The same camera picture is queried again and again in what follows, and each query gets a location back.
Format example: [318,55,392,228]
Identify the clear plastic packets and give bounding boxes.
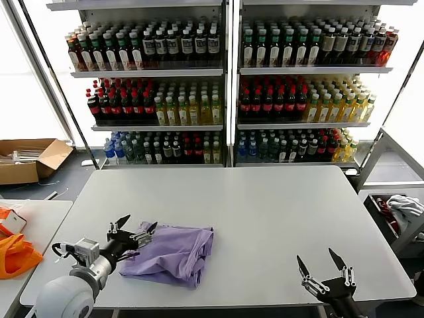
[0,147,46,165]

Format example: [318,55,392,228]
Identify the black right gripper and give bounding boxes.
[296,247,358,304]

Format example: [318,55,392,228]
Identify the clear plastic bag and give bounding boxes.
[0,201,29,213]

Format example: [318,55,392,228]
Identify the small white carton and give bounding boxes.
[0,210,28,235]

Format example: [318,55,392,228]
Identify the thin metal strip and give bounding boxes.
[42,187,70,201]

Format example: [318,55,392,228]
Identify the red drink bottle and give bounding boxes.
[382,28,399,64]
[370,28,387,64]

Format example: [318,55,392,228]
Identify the black slanted pole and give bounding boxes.
[19,0,100,169]
[359,41,424,170]

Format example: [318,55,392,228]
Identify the open cardboard box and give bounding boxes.
[0,138,74,186]

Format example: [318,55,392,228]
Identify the dark bottle grey label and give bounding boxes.
[321,27,336,66]
[334,27,349,66]

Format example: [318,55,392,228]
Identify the white crumpled garment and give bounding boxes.
[386,194,424,233]

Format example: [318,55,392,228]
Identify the orange fabric bag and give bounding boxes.
[0,233,44,280]

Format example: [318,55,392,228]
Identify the grey metal shelf unit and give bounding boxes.
[231,0,419,168]
[46,0,233,168]

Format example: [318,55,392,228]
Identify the cola bottle red cap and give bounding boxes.
[296,86,309,115]
[87,88,101,121]
[274,87,286,115]
[262,87,275,115]
[250,88,264,115]
[285,86,298,115]
[98,92,112,122]
[143,91,156,122]
[238,88,252,115]
[109,92,123,122]
[121,91,134,122]
[132,91,145,122]

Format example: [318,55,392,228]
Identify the white side table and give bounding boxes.
[0,199,74,318]

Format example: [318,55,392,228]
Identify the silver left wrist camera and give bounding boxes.
[51,237,100,268]

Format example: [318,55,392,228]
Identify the black storage bin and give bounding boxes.
[367,193,424,240]

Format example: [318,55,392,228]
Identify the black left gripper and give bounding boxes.
[99,213,159,265]

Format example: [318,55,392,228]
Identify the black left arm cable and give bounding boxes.
[118,250,140,263]

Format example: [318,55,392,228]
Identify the yellow juice bottle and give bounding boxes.
[187,95,200,126]
[306,93,321,123]
[154,97,166,126]
[351,94,367,123]
[211,94,222,125]
[329,93,344,123]
[362,95,378,123]
[341,93,355,123]
[199,95,211,125]
[317,93,332,123]
[165,96,178,126]
[177,95,189,126]

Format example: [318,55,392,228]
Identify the red garment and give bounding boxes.
[376,197,400,236]

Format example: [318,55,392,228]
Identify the grey metal cart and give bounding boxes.
[357,127,424,256]

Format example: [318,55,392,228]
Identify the purple t-shirt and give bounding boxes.
[118,221,215,291]

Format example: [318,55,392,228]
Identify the dark bottle white label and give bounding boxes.
[193,28,207,66]
[154,29,168,67]
[207,28,220,66]
[180,28,194,66]
[347,27,362,65]
[360,27,375,64]
[142,30,156,67]
[166,29,180,67]

